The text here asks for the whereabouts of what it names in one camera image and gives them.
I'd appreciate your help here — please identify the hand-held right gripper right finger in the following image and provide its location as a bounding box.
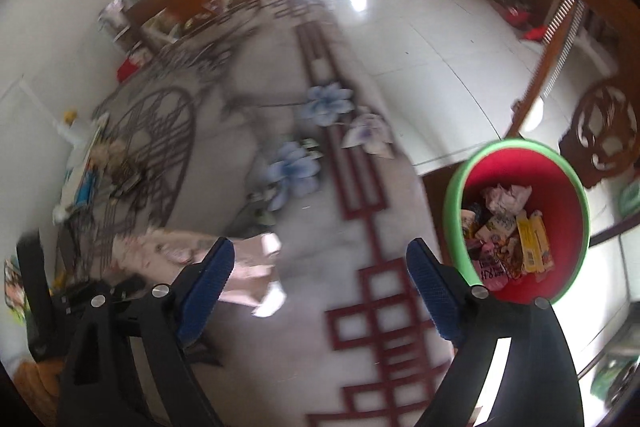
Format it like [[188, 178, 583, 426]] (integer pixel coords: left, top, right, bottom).
[[405, 238, 586, 427]]

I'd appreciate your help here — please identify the white bottle yellow cap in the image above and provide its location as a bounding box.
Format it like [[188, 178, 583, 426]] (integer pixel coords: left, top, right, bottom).
[[54, 108, 84, 148]]

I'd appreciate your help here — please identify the red bin with green rim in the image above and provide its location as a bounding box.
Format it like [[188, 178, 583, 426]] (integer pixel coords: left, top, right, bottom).
[[442, 138, 591, 306]]

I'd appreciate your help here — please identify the pink paper wrapper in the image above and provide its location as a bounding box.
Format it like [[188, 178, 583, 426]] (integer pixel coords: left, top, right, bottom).
[[112, 229, 287, 319]]

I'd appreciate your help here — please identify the green packet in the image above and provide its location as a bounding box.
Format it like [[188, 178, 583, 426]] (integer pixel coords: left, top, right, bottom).
[[590, 347, 640, 414]]

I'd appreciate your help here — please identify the carved wooden chair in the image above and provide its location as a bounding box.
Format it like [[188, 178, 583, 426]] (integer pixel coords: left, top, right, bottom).
[[505, 0, 640, 190]]

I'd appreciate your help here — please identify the red container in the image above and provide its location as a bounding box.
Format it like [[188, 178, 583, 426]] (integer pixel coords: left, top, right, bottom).
[[117, 52, 144, 84]]

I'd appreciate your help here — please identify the pink printed wrapper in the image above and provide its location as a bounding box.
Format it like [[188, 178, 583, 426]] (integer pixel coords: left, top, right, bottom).
[[471, 252, 512, 291]]

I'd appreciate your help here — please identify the crumpled pink tissue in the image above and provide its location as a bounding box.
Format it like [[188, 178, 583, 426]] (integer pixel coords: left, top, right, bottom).
[[481, 184, 534, 216]]

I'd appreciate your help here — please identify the blue white packet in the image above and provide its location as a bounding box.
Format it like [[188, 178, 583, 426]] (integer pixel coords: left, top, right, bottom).
[[64, 146, 103, 210]]

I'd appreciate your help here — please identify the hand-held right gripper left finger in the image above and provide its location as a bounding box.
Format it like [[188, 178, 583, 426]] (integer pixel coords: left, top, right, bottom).
[[55, 237, 236, 427]]

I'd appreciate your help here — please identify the yellow snack wrapper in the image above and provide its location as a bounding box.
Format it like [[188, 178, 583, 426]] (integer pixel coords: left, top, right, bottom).
[[515, 210, 556, 274]]

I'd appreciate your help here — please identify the white ribbed strip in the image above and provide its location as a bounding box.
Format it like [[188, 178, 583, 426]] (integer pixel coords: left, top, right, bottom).
[[545, 0, 593, 98]]

